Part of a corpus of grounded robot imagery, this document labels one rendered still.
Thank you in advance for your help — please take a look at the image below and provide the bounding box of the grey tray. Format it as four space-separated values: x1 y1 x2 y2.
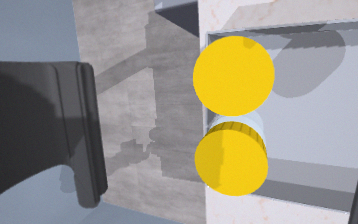
206 18 358 214

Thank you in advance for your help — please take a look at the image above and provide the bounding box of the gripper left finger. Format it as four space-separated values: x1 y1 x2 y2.
0 61 108 208

